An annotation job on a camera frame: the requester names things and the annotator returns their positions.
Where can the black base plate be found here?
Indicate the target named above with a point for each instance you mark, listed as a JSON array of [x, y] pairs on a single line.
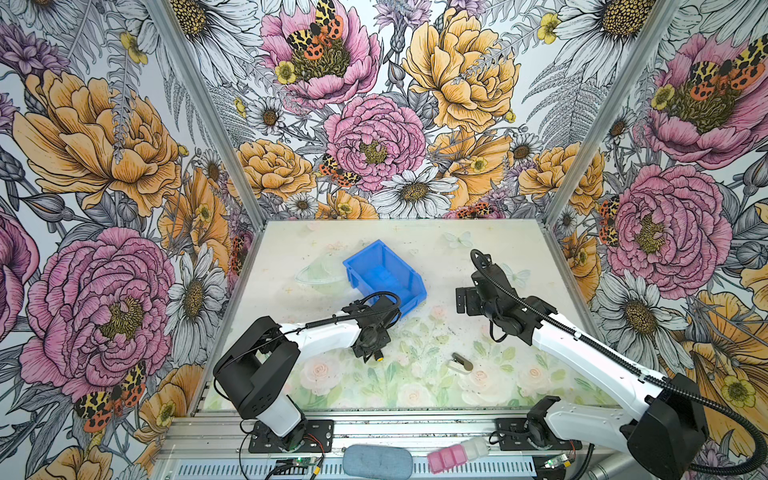
[[309, 436], [522, 434]]

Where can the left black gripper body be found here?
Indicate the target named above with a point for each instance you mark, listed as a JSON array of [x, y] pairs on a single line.
[[379, 342]]

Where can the pink white block pieces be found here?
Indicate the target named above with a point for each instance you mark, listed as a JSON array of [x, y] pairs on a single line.
[[448, 458]]

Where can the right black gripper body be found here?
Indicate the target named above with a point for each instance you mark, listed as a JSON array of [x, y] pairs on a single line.
[[475, 306]]

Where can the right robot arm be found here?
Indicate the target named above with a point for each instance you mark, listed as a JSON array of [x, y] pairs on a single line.
[[655, 420]]

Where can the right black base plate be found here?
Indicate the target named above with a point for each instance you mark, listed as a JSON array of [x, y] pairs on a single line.
[[522, 434]]

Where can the blue-grey eraser sponge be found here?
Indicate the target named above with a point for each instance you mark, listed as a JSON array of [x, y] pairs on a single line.
[[377, 462]]

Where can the blue plastic bin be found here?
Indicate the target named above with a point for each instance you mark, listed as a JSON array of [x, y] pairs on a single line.
[[377, 268]]

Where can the aluminium front rail frame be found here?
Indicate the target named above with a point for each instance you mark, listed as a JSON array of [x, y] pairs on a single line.
[[215, 445]]

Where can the small green circuit board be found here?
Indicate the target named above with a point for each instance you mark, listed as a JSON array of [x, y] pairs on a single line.
[[298, 466]]

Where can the small olive metal clip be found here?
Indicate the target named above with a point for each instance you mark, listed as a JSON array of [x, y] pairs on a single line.
[[460, 364]]

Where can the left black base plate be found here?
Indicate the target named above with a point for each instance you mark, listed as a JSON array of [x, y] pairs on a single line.
[[309, 436]]

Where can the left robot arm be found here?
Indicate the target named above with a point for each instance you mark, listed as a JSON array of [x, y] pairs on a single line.
[[252, 373]]

